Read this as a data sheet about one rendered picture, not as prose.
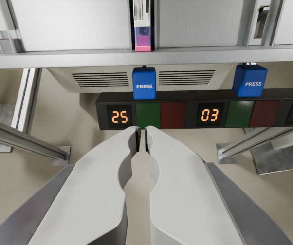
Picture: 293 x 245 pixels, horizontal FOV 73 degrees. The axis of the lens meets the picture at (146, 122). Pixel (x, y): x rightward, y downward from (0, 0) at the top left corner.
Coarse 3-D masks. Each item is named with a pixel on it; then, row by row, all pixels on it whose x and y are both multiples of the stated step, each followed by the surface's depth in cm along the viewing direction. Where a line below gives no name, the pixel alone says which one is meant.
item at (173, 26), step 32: (32, 0) 18; (64, 0) 18; (96, 0) 18; (128, 0) 17; (160, 0) 18; (192, 0) 17; (224, 0) 17; (256, 0) 17; (288, 0) 17; (32, 32) 19; (64, 32) 19; (96, 32) 19; (128, 32) 19; (160, 32) 19; (192, 32) 19; (224, 32) 19; (288, 32) 19
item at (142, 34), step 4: (136, 28) 17; (140, 28) 17; (144, 28) 17; (148, 28) 17; (136, 32) 17; (140, 32) 17; (144, 32) 17; (148, 32) 17; (136, 36) 18; (140, 36) 18; (144, 36) 18; (148, 36) 18; (136, 40) 18; (140, 40) 18; (144, 40) 18; (148, 40) 18; (136, 44) 18; (140, 44) 18; (144, 44) 18; (148, 44) 18
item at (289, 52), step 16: (160, 48) 19; (176, 48) 19; (192, 48) 19; (208, 48) 18; (224, 48) 18; (240, 48) 18; (256, 48) 18; (272, 48) 17; (288, 48) 17; (0, 64) 18; (16, 64) 18; (32, 64) 18; (48, 64) 18; (64, 64) 18; (80, 64) 18; (96, 64) 18; (112, 64) 18; (128, 64) 18; (144, 64) 18; (160, 64) 18; (176, 64) 18
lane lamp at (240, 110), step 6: (234, 102) 23; (240, 102) 23; (246, 102) 23; (252, 102) 23; (228, 108) 23; (234, 108) 23; (240, 108) 23; (246, 108) 23; (228, 114) 24; (234, 114) 24; (240, 114) 24; (246, 114) 24; (228, 120) 24; (234, 120) 24; (240, 120) 24; (246, 120) 24; (228, 126) 25; (234, 126) 25; (240, 126) 25; (246, 126) 25
